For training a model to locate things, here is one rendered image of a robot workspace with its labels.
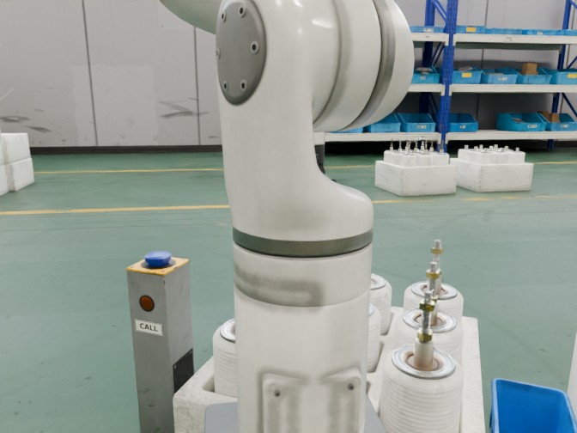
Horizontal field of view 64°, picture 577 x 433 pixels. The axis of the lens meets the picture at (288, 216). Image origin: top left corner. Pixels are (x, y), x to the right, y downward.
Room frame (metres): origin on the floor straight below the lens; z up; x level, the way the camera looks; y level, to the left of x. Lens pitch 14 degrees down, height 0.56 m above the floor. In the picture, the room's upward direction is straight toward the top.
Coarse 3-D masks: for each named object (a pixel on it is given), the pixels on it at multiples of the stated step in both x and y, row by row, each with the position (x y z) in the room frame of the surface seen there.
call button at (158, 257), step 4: (152, 252) 0.70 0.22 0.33; (156, 252) 0.70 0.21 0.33; (160, 252) 0.70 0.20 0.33; (164, 252) 0.70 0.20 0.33; (144, 256) 0.68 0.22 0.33; (148, 256) 0.68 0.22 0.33; (152, 256) 0.68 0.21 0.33; (156, 256) 0.68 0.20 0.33; (160, 256) 0.68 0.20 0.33; (164, 256) 0.68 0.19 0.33; (168, 256) 0.68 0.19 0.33; (148, 260) 0.67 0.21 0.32; (152, 260) 0.67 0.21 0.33; (156, 260) 0.67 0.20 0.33; (160, 260) 0.67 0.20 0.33; (164, 260) 0.67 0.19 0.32; (168, 260) 0.68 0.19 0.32; (148, 264) 0.68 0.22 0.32; (152, 264) 0.67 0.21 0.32; (156, 264) 0.67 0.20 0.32; (160, 264) 0.67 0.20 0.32; (164, 264) 0.68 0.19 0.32
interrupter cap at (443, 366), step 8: (392, 352) 0.52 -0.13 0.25; (400, 352) 0.52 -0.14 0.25; (408, 352) 0.52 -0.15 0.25; (440, 352) 0.52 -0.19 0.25; (392, 360) 0.50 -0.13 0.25; (400, 360) 0.50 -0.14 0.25; (408, 360) 0.51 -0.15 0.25; (440, 360) 0.51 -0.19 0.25; (448, 360) 0.51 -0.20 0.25; (400, 368) 0.49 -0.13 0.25; (408, 368) 0.49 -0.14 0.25; (416, 368) 0.49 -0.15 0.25; (424, 368) 0.49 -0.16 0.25; (432, 368) 0.49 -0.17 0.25; (440, 368) 0.49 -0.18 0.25; (448, 368) 0.49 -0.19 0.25; (416, 376) 0.47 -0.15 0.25; (424, 376) 0.47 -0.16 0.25; (432, 376) 0.47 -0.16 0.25; (440, 376) 0.47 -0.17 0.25; (448, 376) 0.47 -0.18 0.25
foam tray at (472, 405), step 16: (464, 320) 0.76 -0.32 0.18; (384, 336) 0.70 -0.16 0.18; (464, 336) 0.70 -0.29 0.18; (384, 352) 0.65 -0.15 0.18; (464, 352) 0.65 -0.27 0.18; (208, 368) 0.61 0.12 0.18; (464, 368) 0.61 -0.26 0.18; (480, 368) 0.61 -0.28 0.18; (192, 384) 0.57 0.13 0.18; (208, 384) 0.58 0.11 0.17; (368, 384) 0.58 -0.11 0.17; (464, 384) 0.57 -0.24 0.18; (480, 384) 0.57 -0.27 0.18; (176, 400) 0.54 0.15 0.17; (192, 400) 0.53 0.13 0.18; (208, 400) 0.53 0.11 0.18; (224, 400) 0.53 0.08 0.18; (464, 400) 0.53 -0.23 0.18; (480, 400) 0.53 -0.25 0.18; (176, 416) 0.54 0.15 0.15; (192, 416) 0.53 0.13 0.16; (464, 416) 0.50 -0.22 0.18; (480, 416) 0.50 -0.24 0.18; (176, 432) 0.54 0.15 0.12; (192, 432) 0.53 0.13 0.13; (464, 432) 0.47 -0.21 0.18; (480, 432) 0.47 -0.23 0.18
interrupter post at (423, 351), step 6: (420, 342) 0.50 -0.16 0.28; (426, 342) 0.50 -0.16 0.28; (432, 342) 0.50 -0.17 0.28; (420, 348) 0.50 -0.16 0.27; (426, 348) 0.50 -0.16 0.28; (432, 348) 0.50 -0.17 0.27; (414, 354) 0.51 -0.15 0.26; (420, 354) 0.50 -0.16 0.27; (426, 354) 0.50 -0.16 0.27; (432, 354) 0.50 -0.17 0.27; (414, 360) 0.51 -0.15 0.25; (420, 360) 0.50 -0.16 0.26; (426, 360) 0.50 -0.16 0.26; (432, 360) 0.50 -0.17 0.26; (420, 366) 0.50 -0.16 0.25; (426, 366) 0.50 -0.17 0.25
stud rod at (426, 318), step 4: (424, 292) 0.51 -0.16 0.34; (428, 292) 0.50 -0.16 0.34; (432, 292) 0.51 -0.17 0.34; (424, 296) 0.50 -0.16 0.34; (428, 296) 0.50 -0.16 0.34; (424, 300) 0.50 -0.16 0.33; (428, 300) 0.50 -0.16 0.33; (424, 312) 0.50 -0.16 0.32; (428, 312) 0.50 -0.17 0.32; (424, 316) 0.50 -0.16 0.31; (428, 316) 0.50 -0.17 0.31; (424, 320) 0.50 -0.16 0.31; (428, 320) 0.50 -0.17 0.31; (424, 324) 0.50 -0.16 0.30; (428, 324) 0.50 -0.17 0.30; (424, 328) 0.50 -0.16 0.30; (428, 328) 0.50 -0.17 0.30; (424, 332) 0.50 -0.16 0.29; (428, 332) 0.50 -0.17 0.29
